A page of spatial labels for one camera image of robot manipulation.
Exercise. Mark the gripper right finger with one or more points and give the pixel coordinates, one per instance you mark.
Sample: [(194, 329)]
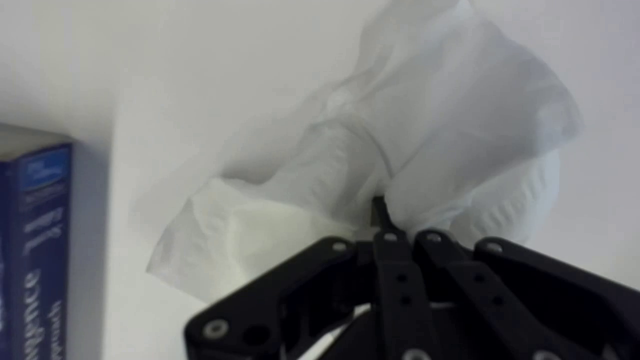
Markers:
[(540, 295)]

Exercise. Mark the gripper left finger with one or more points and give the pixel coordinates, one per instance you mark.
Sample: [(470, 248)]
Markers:
[(300, 295)]

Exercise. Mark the white napkin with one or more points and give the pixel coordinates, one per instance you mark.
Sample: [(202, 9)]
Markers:
[(400, 150)]

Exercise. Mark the blue book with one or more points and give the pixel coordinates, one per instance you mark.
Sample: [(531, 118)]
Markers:
[(35, 250)]

